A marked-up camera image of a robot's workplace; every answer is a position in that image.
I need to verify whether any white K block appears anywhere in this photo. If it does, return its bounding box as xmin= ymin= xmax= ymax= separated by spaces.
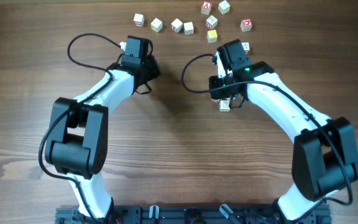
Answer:
xmin=219 ymin=98 xmax=231 ymax=112

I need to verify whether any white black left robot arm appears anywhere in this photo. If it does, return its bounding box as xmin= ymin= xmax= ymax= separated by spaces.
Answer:
xmin=39 ymin=36 xmax=160 ymax=223

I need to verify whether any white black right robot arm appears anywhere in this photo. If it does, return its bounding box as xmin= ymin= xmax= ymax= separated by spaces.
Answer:
xmin=209 ymin=39 xmax=358 ymax=223

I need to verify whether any white block red base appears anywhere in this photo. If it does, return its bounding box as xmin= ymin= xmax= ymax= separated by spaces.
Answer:
xmin=242 ymin=42 xmax=250 ymax=55

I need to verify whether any white block yellow side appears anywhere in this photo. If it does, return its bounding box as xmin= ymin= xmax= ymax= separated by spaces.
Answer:
xmin=150 ymin=18 xmax=163 ymax=32

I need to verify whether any white block red bottom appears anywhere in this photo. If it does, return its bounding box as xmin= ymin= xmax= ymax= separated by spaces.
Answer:
xmin=133 ymin=14 xmax=144 ymax=27

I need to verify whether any yellow top block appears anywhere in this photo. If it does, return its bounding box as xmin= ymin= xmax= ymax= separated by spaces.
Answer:
xmin=207 ymin=30 xmax=218 ymax=43

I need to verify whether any red O block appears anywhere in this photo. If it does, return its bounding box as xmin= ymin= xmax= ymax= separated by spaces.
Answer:
xmin=241 ymin=19 xmax=253 ymax=32

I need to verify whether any white block red X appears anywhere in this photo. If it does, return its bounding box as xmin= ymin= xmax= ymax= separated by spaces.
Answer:
xmin=171 ymin=19 xmax=183 ymax=33

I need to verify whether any white block red U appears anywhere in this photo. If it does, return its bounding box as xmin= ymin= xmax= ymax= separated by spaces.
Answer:
xmin=206 ymin=16 xmax=218 ymax=30

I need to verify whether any white block green side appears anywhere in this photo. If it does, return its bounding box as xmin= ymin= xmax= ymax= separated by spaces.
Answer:
xmin=183 ymin=22 xmax=194 ymax=35

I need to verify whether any plain white top block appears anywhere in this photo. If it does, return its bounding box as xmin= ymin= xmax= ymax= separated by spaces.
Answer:
xmin=218 ymin=0 xmax=231 ymax=14

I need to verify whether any red A block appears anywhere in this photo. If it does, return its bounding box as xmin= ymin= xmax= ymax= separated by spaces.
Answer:
xmin=201 ymin=1 xmax=212 ymax=15

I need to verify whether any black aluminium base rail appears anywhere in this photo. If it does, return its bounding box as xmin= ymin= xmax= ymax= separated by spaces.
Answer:
xmin=55 ymin=204 xmax=332 ymax=224

